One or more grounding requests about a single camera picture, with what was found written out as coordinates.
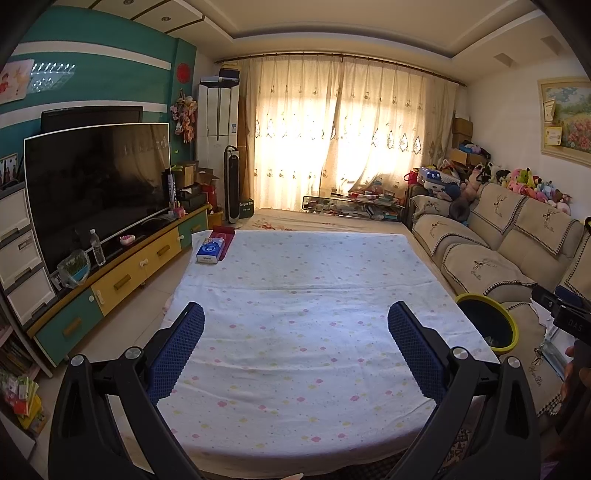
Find round dark cushion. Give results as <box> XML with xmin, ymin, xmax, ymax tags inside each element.
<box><xmin>449</xmin><ymin>196</ymin><xmax>471</xmax><ymax>222</ymax></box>

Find open cardboard box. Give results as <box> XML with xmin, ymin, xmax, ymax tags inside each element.
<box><xmin>173</xmin><ymin>161</ymin><xmax>213</xmax><ymax>188</ymax></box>

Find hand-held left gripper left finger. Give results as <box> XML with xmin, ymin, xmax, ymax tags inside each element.
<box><xmin>47</xmin><ymin>301</ymin><xmax>206</xmax><ymax>480</ymax></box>

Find white plastic drawer unit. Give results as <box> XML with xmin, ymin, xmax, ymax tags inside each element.
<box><xmin>0</xmin><ymin>180</ymin><xmax>58</xmax><ymax>326</ymax></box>

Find row of plush toys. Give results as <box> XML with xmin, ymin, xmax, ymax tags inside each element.
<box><xmin>462</xmin><ymin>161</ymin><xmax>573</xmax><ymax>215</ymax></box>

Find artificial flower bunch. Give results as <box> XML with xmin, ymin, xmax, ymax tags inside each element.
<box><xmin>170</xmin><ymin>90</ymin><xmax>198</xmax><ymax>144</ymax></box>

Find glass coffee table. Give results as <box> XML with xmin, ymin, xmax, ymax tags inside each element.
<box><xmin>302</xmin><ymin>194</ymin><xmax>407</xmax><ymax>221</ymax></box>

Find person's right hand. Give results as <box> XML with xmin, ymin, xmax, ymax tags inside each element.
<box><xmin>560</xmin><ymin>344</ymin><xmax>591</xmax><ymax>416</ymax></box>

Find flat red box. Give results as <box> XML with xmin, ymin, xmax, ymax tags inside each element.
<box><xmin>210</xmin><ymin>226</ymin><xmax>236</xmax><ymax>264</ymax></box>

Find floral floor mat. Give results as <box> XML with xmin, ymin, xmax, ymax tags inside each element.
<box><xmin>240</xmin><ymin>208</ymin><xmax>411</xmax><ymax>236</ymax></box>

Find beige sofa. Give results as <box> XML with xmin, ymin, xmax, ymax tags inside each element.
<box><xmin>409</xmin><ymin>182</ymin><xmax>591</xmax><ymax>416</ymax></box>

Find cream embroidered curtains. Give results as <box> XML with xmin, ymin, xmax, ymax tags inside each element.
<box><xmin>238</xmin><ymin>54</ymin><xmax>460</xmax><ymax>213</ymax></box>

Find teal and yellow television cabinet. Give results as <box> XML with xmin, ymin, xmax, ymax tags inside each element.
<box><xmin>28</xmin><ymin>205</ymin><xmax>213</xmax><ymax>367</ymax></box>

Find blue tissue pack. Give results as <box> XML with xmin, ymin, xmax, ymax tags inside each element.
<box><xmin>195</xmin><ymin>237</ymin><xmax>227</xmax><ymax>265</ymax></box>

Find white dotted tablecloth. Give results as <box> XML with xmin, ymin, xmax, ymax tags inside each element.
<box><xmin>157</xmin><ymin>229</ymin><xmax>502</xmax><ymax>472</ymax></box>

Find crumpled white paper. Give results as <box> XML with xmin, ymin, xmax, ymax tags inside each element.
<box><xmin>531</xmin><ymin>299</ymin><xmax>563</xmax><ymax>340</ymax></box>

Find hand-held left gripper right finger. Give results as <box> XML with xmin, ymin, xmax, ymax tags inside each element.
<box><xmin>388</xmin><ymin>301</ymin><xmax>541</xmax><ymax>480</ymax></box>

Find black bin with yellow rim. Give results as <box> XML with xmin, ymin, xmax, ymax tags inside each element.
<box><xmin>455</xmin><ymin>294</ymin><xmax>519</xmax><ymax>355</ymax></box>

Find tall black box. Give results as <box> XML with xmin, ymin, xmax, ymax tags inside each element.
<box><xmin>163</xmin><ymin>168</ymin><xmax>178</xmax><ymax>215</ymax></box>

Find pile of books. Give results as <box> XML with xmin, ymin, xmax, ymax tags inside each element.
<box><xmin>0</xmin><ymin>342</ymin><xmax>51</xmax><ymax>435</ymax></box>

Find large curved television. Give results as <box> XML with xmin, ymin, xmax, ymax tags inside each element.
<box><xmin>24</xmin><ymin>123</ymin><xmax>171</xmax><ymax>278</ymax></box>

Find tall brown board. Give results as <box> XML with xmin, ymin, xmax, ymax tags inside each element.
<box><xmin>239</xmin><ymin>92</ymin><xmax>254</xmax><ymax>199</ymax></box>

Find framed photo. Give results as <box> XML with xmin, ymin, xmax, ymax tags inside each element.
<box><xmin>0</xmin><ymin>153</ymin><xmax>21</xmax><ymax>188</ymax></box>

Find clear water bottle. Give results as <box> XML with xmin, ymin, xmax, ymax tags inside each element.
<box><xmin>89</xmin><ymin>228</ymin><xmax>107</xmax><ymax>266</ymax></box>

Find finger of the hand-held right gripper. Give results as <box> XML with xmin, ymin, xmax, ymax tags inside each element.
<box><xmin>531</xmin><ymin>285</ymin><xmax>578</xmax><ymax>315</ymax></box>

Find stack of cardboard boxes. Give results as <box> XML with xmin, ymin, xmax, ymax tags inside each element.
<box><xmin>450</xmin><ymin>117</ymin><xmax>485</xmax><ymax>166</ymax></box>

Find silver packet with teal edge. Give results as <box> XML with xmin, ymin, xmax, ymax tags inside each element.
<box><xmin>542</xmin><ymin>339</ymin><xmax>571</xmax><ymax>381</ymax></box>

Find framed flower painting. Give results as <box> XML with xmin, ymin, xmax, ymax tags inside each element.
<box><xmin>538</xmin><ymin>76</ymin><xmax>591</xmax><ymax>167</ymax></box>

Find white standing air conditioner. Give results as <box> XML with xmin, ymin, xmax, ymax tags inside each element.
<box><xmin>198</xmin><ymin>79</ymin><xmax>241</xmax><ymax>208</ymax></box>

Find black tower fan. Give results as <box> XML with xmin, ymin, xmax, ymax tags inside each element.
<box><xmin>223</xmin><ymin>145</ymin><xmax>242</xmax><ymax>224</ymax></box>

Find wall poster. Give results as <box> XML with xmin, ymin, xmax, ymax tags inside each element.
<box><xmin>0</xmin><ymin>59</ymin><xmax>35</xmax><ymax>100</ymax></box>

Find blue star print bag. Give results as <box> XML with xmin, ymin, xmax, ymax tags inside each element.
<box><xmin>418</xmin><ymin>167</ymin><xmax>446</xmax><ymax>190</ymax></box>

